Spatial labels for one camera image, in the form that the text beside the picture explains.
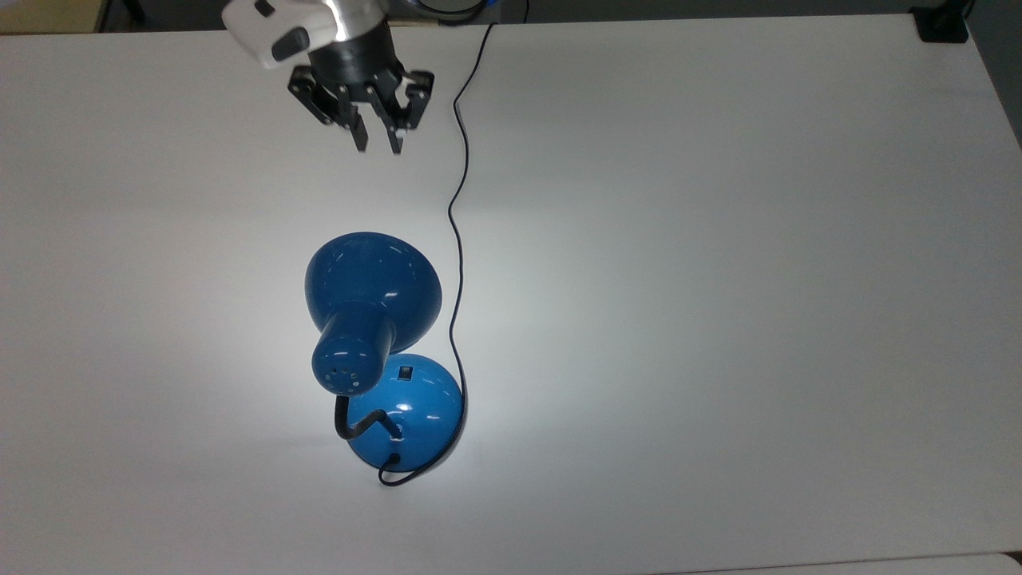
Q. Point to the tan wooden board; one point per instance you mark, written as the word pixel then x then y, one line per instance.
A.
pixel 48 14

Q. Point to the black table clamp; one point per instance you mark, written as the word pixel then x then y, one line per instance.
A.
pixel 942 25

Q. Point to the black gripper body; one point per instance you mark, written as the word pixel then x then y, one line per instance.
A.
pixel 359 64

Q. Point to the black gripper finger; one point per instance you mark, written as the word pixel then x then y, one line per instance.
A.
pixel 335 104
pixel 407 104

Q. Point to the blue gooseneck desk lamp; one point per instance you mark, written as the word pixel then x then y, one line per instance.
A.
pixel 367 279

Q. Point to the black stand leg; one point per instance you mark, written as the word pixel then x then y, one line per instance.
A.
pixel 134 9

